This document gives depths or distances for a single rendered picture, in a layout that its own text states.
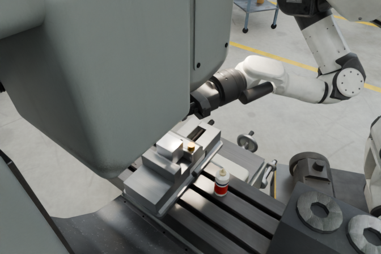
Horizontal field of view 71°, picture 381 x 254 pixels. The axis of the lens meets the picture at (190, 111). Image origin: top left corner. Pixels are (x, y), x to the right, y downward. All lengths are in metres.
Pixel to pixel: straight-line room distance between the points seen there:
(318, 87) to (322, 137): 1.75
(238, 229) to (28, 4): 0.71
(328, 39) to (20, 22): 0.74
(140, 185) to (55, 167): 1.57
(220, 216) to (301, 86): 0.43
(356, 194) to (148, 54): 1.29
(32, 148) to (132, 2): 2.32
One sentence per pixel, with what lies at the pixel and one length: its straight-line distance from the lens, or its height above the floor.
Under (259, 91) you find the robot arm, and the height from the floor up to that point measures 1.23.
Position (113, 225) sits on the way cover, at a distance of 0.89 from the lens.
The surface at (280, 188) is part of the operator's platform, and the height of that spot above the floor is 0.40.
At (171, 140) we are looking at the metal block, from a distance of 0.79.
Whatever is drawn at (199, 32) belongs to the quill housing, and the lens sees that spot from 0.44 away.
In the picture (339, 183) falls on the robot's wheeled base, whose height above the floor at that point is 0.57.
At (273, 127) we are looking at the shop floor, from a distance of 2.48.
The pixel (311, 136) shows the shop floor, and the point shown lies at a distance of 2.52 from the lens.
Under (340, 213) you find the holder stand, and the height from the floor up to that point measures 1.13.
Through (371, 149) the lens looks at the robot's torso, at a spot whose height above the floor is 0.92.
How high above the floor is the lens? 1.65
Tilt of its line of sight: 41 degrees down
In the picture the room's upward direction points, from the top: straight up
